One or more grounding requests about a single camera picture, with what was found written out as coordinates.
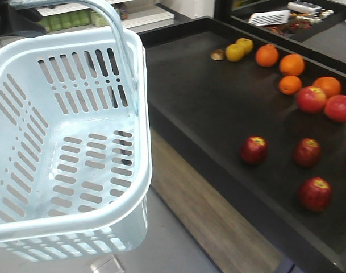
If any light blue plastic basket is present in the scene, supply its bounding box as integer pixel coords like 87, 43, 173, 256
0, 1, 152, 262

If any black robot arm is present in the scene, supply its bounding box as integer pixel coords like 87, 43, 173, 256
0, 1, 47, 38

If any black wooden display stand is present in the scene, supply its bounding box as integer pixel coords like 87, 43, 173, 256
140, 17, 346, 272

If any dark red apple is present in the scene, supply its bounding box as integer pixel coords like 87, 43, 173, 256
293, 138, 322, 167
240, 136, 268, 165
297, 177, 332, 212

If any brown half fruit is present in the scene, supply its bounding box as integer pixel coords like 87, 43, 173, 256
210, 49, 226, 61

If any yellow apple front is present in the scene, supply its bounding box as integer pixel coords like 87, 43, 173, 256
225, 43, 245, 62

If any yellow apple back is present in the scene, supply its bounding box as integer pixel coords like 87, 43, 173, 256
236, 38, 254, 55

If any orange with bump left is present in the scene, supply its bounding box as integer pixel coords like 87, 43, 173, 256
255, 44, 279, 67

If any orange with bump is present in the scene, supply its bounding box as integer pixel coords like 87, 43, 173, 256
255, 44, 279, 67
279, 53, 305, 76

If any small orange middle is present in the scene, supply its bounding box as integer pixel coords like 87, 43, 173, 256
278, 75, 302, 95

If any white store shelf unit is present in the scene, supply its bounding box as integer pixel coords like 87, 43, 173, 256
0, 0, 176, 49

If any dark red apple upper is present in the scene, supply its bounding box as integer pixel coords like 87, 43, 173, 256
293, 138, 322, 167

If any orange with bump middle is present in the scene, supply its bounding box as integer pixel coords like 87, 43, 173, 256
279, 53, 305, 76

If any red yellow apple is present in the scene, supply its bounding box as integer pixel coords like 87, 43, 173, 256
296, 86, 327, 114

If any dark red apple front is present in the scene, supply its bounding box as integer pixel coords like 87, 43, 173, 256
297, 177, 332, 212

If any white perforated tray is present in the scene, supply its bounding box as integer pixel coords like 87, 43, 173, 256
248, 10, 290, 26

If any large orange back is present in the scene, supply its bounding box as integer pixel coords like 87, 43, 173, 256
312, 76, 342, 98

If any pink red apple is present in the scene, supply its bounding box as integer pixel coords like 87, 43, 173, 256
324, 94, 346, 123

